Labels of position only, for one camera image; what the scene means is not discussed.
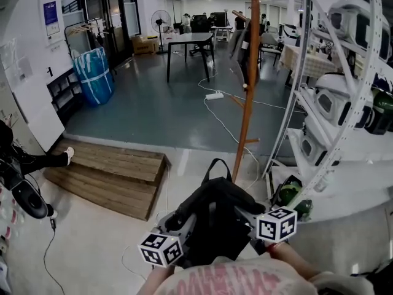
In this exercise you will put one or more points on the wooden pallet step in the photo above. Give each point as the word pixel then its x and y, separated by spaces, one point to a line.
pixel 113 177

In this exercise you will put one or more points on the dark grey table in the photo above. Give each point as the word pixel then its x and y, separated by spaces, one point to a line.
pixel 190 49

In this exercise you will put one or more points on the black garment rail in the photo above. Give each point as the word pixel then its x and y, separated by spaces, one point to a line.
pixel 87 29

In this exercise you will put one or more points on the black low shelf unit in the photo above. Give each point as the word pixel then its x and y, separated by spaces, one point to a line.
pixel 66 94

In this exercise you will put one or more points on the white metal shelving rack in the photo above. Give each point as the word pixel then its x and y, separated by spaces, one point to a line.
pixel 331 103

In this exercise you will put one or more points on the green helmet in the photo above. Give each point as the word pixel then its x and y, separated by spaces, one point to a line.
pixel 383 106
pixel 290 192

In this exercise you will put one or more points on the brown wooden coat rack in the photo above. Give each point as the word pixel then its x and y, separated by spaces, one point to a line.
pixel 249 72

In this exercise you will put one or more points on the person's pink printed shirt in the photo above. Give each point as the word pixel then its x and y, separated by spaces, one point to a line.
pixel 236 280

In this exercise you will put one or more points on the white robot head shell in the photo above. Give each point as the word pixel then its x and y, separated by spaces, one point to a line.
pixel 313 143
pixel 356 23
pixel 337 98

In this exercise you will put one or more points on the grey chair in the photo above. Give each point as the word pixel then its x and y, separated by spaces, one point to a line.
pixel 270 43

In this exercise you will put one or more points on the blue wrapped bundle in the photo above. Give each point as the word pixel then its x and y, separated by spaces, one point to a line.
pixel 93 77

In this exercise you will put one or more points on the white power strip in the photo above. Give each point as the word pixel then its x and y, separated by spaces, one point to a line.
pixel 214 96

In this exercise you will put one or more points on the standing floor fan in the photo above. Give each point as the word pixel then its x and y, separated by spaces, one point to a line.
pixel 161 29

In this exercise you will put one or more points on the checkered tablecloth table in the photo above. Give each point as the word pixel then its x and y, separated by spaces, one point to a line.
pixel 307 61

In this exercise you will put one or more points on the black office chair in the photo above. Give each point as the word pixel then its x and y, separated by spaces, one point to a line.
pixel 199 29

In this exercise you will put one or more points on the cardboard box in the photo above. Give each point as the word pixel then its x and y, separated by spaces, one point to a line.
pixel 144 45

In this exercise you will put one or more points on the person's left forearm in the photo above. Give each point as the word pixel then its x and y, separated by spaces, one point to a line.
pixel 152 283

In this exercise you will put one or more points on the blue wall poster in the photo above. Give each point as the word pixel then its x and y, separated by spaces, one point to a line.
pixel 51 15

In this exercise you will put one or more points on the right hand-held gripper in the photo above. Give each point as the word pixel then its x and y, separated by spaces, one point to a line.
pixel 276 223

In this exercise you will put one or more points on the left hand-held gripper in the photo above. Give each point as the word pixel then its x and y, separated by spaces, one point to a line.
pixel 176 226

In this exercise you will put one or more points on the person's right forearm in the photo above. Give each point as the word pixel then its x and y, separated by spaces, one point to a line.
pixel 291 260

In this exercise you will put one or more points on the black bag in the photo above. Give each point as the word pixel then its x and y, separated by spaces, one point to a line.
pixel 219 214

